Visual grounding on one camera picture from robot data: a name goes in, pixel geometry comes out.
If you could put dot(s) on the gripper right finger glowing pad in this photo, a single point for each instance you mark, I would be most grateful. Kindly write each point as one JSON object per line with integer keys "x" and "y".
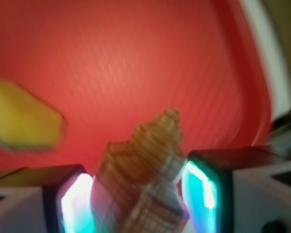
{"x": 245, "y": 190}

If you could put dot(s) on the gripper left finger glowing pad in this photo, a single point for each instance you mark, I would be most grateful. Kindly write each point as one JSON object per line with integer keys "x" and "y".
{"x": 54, "y": 199}

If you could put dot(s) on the red plastic tray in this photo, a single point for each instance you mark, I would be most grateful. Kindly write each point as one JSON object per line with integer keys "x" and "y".
{"x": 108, "y": 65}

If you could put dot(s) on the brown spiral seashell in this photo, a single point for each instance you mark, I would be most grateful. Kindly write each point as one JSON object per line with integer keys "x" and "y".
{"x": 135, "y": 187}

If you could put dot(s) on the yellow and green sponge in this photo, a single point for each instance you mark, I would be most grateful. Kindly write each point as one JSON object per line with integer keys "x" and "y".
{"x": 27, "y": 122}

